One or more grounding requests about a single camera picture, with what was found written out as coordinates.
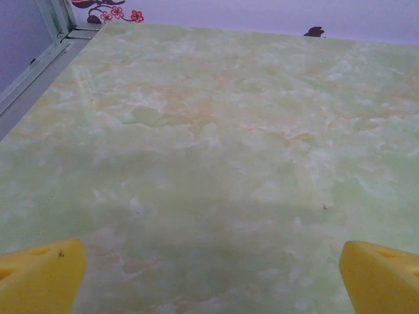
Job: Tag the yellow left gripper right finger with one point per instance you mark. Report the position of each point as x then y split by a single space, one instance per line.
383 284

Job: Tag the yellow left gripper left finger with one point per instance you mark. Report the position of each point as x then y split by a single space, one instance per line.
39 281

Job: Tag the aluminium frame side rail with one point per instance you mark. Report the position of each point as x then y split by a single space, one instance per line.
36 68

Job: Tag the aluminium frame post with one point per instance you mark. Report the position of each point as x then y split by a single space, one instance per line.
55 16

